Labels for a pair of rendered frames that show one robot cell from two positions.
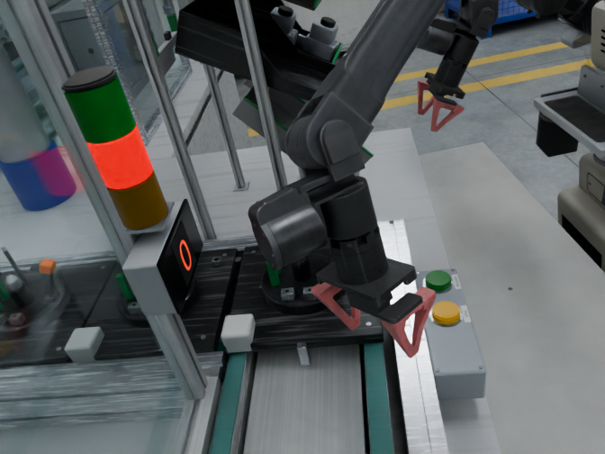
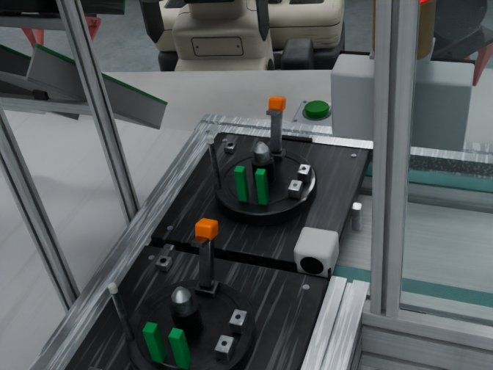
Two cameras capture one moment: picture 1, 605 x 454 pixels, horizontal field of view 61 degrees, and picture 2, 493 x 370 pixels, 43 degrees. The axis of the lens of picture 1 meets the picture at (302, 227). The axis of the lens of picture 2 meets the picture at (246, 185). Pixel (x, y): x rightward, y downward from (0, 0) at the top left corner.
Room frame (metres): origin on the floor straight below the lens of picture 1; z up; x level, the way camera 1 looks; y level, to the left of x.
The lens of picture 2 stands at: (0.49, 0.66, 1.52)
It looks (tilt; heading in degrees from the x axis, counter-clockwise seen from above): 39 degrees down; 286
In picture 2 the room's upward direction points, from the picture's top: 8 degrees counter-clockwise
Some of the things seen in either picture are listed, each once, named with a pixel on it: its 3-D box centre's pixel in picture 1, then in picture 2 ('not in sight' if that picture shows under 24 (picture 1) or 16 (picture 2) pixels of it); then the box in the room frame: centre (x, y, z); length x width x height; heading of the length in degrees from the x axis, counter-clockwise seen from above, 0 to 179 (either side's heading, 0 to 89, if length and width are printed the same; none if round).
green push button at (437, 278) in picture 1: (437, 282); (316, 111); (0.60, -0.19, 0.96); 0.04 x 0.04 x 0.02
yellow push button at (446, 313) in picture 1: (446, 314); not in sight; (0.53, -0.18, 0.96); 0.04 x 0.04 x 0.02
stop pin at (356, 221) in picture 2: (303, 353); (356, 216); (0.52, 0.04, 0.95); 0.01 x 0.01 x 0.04; 81
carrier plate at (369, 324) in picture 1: (305, 288); (266, 195); (0.65, 0.02, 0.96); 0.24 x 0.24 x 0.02; 81
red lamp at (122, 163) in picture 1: (120, 155); not in sight; (0.48, 0.16, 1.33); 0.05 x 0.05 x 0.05
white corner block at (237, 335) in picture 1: (239, 333); (316, 252); (0.57, 0.13, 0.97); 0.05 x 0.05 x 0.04; 81
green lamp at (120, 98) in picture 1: (101, 107); not in sight; (0.48, 0.16, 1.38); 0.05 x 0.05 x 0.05
